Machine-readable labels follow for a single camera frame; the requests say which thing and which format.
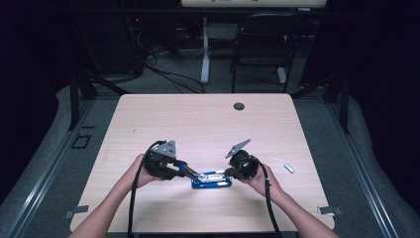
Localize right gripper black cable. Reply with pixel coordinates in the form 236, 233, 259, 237
246, 157, 282, 238

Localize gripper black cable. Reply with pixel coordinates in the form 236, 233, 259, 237
127, 140, 166, 238
246, 157, 282, 238

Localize person's right hand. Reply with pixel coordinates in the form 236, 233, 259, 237
246, 163, 285, 200

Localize blue stapler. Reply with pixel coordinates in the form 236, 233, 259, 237
177, 162, 233, 190

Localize grey tape piece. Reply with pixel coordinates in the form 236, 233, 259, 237
63, 204, 90, 220
317, 205, 345, 216

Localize light wooden background desk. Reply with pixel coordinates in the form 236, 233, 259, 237
180, 0, 328, 9

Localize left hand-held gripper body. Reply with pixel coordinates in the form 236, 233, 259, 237
143, 140, 186, 181

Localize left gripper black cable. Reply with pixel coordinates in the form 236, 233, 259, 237
127, 140, 166, 238

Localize metal floor rail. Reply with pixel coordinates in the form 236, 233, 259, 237
325, 98, 400, 238
6, 98, 97, 238

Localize white desk leg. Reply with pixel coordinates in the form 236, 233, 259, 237
200, 16, 211, 85

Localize black floor cables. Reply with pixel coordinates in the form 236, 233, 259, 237
145, 62, 206, 94

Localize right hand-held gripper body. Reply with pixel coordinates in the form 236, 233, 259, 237
225, 138, 261, 181

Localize person's left hand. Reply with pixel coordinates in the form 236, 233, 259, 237
127, 153, 166, 190

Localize black metal stand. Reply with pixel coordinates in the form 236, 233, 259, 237
67, 70, 130, 131
290, 70, 351, 135

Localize black folding chair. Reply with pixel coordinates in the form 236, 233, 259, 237
230, 13, 306, 94

